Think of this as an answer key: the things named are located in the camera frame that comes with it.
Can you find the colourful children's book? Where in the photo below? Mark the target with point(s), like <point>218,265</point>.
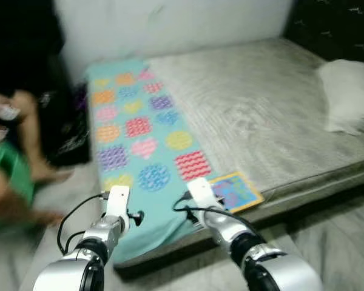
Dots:
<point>239,194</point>

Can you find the white pillow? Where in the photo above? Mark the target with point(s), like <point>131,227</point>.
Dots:
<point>349,97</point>

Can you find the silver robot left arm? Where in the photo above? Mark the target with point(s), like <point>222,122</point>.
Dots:
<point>73,273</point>

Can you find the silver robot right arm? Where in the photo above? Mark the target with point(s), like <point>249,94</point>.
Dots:
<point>273,273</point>

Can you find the teal heart-print blanket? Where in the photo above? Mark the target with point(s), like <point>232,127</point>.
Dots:
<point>133,151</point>

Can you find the person in black shorts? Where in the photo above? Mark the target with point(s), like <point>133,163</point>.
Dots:
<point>30,133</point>

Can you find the grey patterned mattress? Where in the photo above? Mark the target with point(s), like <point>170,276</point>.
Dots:
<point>249,109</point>

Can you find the black tufted headboard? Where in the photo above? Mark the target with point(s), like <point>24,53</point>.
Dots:
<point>333,27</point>

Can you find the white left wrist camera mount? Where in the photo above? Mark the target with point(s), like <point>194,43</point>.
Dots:
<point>117,203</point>

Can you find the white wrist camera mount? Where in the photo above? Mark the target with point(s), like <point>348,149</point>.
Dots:
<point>117,203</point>
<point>203,191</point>

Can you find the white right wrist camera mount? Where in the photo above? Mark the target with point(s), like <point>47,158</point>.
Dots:
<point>203,191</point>

